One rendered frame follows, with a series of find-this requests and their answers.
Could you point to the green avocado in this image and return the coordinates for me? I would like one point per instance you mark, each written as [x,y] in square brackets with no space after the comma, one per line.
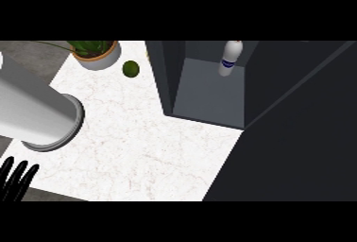
[131,68]

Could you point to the green plant in grey pot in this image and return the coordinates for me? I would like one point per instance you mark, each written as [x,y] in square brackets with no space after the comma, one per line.
[97,56]

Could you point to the dark grey cabinet door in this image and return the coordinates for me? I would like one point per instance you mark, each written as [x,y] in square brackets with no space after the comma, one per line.
[296,141]

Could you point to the white cylinder with grey rim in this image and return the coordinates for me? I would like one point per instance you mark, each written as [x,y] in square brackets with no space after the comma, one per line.
[32,110]

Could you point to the dark grey cabinet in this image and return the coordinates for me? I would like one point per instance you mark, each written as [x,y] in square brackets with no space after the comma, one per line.
[203,94]

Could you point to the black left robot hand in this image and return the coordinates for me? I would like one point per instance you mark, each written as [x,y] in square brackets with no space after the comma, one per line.
[12,182]

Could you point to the white water bottle blue label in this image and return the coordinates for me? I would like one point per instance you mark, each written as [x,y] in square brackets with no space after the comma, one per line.
[228,58]

